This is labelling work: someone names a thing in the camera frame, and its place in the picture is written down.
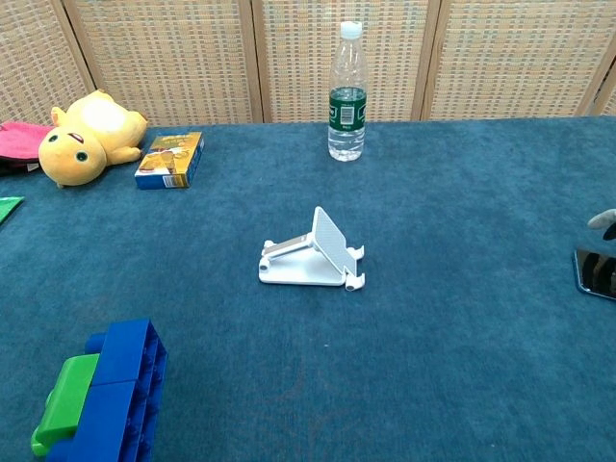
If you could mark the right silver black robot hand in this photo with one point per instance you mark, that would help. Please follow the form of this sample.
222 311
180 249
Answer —
604 220

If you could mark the black smartphone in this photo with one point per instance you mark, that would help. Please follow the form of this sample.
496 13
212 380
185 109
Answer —
597 274

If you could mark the white folding phone stand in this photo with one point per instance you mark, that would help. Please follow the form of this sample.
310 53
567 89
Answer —
327 240

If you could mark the green label water bottle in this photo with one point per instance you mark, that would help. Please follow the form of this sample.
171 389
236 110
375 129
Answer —
346 115

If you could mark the blue table mat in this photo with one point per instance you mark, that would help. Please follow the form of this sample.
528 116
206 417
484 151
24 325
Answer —
433 361

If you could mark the orange and blue carton box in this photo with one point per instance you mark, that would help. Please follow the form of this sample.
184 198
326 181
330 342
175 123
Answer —
171 159

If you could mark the woven folding screen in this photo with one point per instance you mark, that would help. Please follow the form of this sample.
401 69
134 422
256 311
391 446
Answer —
168 58

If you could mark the blue toy building block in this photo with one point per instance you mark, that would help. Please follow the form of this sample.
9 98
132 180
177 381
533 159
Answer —
108 423
125 351

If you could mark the yellow plush toy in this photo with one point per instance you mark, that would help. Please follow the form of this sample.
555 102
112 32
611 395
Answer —
91 135

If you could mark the green toy building block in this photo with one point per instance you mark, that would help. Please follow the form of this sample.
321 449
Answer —
69 399

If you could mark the pink cloth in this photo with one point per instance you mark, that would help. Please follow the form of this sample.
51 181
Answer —
19 142

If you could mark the green packet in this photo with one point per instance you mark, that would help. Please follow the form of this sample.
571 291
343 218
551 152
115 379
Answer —
7 207

